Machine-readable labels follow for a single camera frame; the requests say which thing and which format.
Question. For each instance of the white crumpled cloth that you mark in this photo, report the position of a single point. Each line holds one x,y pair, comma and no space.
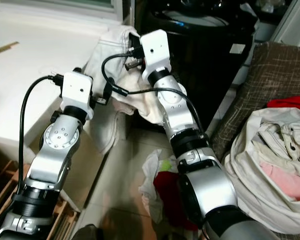
150,167

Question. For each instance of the wooden ruler stick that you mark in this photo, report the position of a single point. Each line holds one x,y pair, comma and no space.
4,48

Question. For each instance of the small green item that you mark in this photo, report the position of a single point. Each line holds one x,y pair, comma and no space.
165,165

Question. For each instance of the brown patterned fabric seat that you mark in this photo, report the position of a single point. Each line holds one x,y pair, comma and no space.
275,75

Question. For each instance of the white appliance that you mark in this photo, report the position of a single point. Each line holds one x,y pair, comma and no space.
292,22

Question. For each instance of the black washing machine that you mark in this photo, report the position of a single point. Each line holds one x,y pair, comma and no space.
205,45

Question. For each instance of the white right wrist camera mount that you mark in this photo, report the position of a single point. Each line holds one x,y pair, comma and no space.
155,50

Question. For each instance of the white washing machine label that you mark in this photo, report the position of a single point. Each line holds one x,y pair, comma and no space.
237,49

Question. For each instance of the small red cloth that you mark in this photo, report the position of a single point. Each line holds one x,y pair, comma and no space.
290,104

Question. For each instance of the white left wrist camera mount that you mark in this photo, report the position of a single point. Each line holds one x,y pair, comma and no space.
77,90

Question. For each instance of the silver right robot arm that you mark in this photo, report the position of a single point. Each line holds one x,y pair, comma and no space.
175,107

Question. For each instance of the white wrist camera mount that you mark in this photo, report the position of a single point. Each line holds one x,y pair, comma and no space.
155,50
77,90

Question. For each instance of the beige laundry bag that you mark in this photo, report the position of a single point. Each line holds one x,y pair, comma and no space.
265,145

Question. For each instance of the white cloth garment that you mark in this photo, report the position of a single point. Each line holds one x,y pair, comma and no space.
112,55

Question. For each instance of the dark red garment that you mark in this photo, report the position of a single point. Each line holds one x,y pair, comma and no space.
170,195

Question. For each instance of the white window frame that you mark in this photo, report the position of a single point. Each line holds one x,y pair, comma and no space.
60,7

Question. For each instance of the white counter cabinet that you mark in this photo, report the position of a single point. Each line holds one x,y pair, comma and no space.
30,65

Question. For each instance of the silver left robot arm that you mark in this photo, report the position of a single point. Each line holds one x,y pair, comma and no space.
57,137

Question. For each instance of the pink cloth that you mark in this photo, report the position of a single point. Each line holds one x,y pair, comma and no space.
287,181

